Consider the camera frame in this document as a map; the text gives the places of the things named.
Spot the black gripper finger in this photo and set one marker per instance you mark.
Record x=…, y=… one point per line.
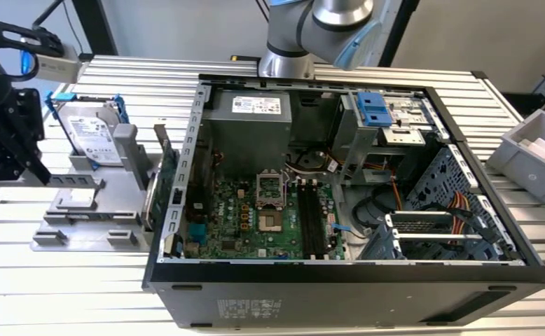
x=26, y=115
x=0, y=157

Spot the RAM stick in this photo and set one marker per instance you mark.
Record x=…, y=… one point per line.
x=99, y=216
x=74, y=180

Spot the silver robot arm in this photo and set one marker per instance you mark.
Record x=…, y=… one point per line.
x=290, y=35

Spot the black RAM slot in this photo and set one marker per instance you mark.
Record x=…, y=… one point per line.
x=316, y=220
x=310, y=220
x=304, y=220

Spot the hard disk in blue carrier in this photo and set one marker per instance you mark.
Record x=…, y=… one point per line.
x=90, y=136

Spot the silver CPU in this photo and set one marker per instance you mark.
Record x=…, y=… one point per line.
x=85, y=195

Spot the grey parts rack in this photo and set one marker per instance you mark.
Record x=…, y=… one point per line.
x=118, y=199

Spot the green graphics card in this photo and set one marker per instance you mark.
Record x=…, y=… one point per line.
x=165, y=182

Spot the blue expansion slot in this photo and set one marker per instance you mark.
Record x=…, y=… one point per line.
x=197, y=234

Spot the grey power supply unit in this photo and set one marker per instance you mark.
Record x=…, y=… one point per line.
x=249, y=140

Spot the small black yellow plug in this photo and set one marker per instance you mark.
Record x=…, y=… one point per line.
x=246, y=58

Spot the CPU socket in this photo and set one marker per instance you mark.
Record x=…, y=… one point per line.
x=272, y=221

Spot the green motherboard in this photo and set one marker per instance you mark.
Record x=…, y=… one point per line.
x=272, y=245

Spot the metal drive cage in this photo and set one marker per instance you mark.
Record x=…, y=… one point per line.
x=361, y=147

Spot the blue plastic drive latch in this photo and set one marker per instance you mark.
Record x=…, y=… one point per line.
x=373, y=112

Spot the black open PC case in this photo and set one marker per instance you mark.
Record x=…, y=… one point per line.
x=300, y=297

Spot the metal disk bay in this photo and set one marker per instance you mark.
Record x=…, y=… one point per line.
x=421, y=236

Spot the grey storage bin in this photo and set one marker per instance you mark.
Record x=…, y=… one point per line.
x=529, y=175

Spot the white block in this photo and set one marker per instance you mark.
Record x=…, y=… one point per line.
x=539, y=147

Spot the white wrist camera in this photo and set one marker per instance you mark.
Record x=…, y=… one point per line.
x=59, y=68

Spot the black frame post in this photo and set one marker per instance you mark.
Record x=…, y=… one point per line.
x=397, y=35
x=95, y=28

